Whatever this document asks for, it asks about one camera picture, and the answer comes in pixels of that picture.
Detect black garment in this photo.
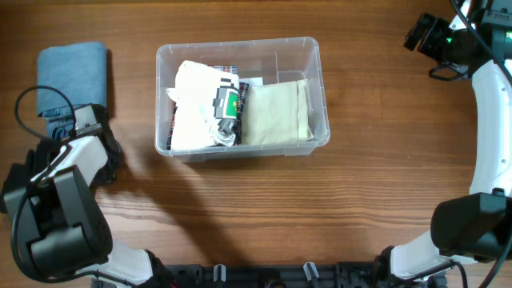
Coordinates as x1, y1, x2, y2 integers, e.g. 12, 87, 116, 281
1, 104, 122, 216

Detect plaid flannel shirt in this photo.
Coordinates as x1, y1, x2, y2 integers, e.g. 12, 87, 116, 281
166, 63, 250, 151

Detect white printed t-shirt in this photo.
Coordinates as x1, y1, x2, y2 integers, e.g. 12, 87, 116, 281
166, 59, 241, 152

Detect clear plastic storage bin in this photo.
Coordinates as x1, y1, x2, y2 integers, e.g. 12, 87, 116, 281
154, 37, 331, 162

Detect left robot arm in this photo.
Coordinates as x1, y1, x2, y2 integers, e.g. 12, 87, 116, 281
1, 136, 178, 287

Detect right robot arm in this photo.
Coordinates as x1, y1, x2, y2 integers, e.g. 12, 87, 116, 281
371, 1, 511, 287

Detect black right camera cable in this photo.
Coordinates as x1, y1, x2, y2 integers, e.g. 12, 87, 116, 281
450, 0, 512, 87

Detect black left camera cable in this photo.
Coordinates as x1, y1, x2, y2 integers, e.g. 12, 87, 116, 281
10, 85, 133, 286

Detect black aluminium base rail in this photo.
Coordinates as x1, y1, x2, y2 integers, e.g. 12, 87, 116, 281
90, 262, 448, 288

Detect blue jeans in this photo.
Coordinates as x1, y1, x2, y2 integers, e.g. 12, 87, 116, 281
37, 42, 107, 139

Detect black camera cable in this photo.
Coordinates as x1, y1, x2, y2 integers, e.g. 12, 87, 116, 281
450, 0, 512, 87
10, 85, 133, 286

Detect cream cloth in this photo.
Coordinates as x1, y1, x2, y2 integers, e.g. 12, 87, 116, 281
242, 79, 313, 145

